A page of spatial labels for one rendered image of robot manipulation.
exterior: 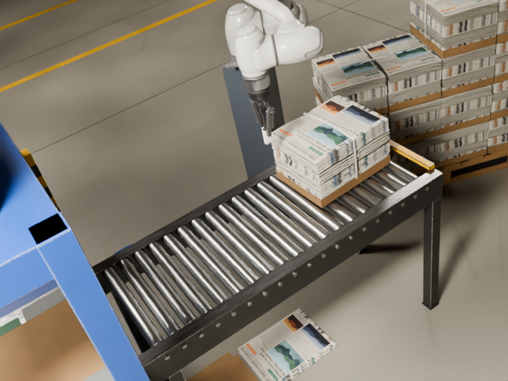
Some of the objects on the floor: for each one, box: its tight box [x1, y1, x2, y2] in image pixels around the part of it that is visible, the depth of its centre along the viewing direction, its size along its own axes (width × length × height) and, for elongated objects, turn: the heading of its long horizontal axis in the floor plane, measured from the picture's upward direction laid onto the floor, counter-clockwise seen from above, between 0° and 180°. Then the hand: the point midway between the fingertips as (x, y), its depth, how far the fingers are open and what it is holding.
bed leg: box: [422, 197, 441, 310], centre depth 258 cm, size 6×6×68 cm
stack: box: [311, 33, 508, 211], centre depth 329 cm, size 39×117×83 cm, turn 115°
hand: (267, 134), depth 211 cm, fingers closed
